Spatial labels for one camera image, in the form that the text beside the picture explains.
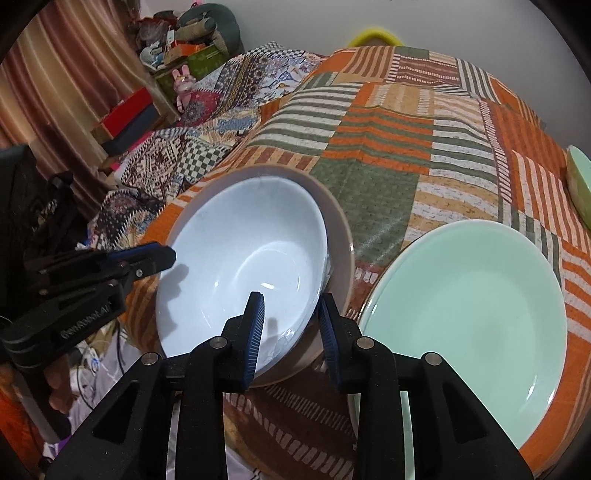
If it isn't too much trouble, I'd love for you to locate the white dotted bowl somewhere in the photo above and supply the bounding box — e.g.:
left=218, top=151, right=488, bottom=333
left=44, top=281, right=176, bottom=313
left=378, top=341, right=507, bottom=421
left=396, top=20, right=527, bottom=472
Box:
left=155, top=176, right=329, bottom=375

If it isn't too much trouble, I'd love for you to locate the mint green plate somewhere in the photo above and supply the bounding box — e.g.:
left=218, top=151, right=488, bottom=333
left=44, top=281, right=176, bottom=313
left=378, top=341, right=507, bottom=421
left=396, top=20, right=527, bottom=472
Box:
left=348, top=218, right=568, bottom=480

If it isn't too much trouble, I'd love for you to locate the mint green bowl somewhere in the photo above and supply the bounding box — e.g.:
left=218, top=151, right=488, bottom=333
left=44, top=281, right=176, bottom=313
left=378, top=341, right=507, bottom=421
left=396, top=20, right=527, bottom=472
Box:
left=567, top=145, right=591, bottom=227

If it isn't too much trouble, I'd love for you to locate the left hand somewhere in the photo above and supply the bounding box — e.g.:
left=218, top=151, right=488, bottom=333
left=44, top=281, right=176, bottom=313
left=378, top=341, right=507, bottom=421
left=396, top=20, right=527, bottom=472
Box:
left=45, top=355, right=74, bottom=415

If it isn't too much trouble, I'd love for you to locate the patterned checkered blanket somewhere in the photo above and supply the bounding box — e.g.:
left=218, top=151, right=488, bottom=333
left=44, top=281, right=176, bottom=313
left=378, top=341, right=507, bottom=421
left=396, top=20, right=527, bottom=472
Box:
left=84, top=42, right=324, bottom=251

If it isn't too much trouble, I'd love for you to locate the dark blue box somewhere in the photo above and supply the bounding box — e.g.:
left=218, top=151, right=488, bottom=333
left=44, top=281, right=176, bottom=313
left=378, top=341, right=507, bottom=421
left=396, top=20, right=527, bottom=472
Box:
left=101, top=105, right=160, bottom=156

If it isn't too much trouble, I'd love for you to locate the red box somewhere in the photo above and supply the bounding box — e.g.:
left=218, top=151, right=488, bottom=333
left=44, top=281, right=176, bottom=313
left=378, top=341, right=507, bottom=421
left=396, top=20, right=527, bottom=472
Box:
left=91, top=87, right=152, bottom=143

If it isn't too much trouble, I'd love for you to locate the pink rabbit toy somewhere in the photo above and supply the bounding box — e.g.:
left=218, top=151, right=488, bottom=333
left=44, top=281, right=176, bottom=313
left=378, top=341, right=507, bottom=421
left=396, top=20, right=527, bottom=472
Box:
left=171, top=64, right=197, bottom=113

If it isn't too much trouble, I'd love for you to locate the striped red gold curtain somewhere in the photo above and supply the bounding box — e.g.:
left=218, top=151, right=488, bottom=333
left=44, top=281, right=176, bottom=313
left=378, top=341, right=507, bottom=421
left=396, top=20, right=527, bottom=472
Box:
left=1, top=1, right=175, bottom=218

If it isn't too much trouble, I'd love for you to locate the green cardboard box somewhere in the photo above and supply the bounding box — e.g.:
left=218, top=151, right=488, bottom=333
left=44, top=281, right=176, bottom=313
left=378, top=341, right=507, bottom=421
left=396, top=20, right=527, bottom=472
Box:
left=151, top=45, right=228, bottom=102

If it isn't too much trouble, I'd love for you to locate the grey plush toy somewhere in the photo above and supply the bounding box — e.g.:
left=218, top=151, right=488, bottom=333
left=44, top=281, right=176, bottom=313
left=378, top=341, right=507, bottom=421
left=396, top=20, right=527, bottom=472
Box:
left=175, top=3, right=245, bottom=56

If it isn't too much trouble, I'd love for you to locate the yellow foam chair back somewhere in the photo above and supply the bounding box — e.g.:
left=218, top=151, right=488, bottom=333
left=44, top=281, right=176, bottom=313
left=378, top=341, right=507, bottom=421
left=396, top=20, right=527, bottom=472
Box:
left=348, top=27, right=404, bottom=48

